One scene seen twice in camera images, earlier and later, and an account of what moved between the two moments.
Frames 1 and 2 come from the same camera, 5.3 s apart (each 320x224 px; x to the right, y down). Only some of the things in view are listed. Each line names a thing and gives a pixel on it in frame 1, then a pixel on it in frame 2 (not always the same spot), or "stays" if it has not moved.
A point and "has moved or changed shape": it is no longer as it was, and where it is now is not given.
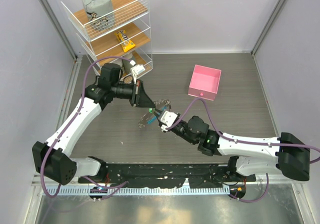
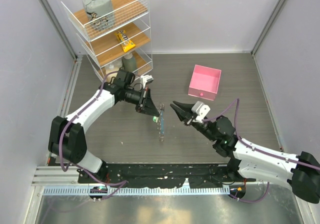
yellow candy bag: x=122 y=36 stays
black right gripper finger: x=157 y=114 → x=182 y=115
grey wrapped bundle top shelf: x=98 y=7 stays
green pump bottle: x=127 y=64 stays
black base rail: x=169 y=175 stays
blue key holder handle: x=152 y=120 has moved or changed shape
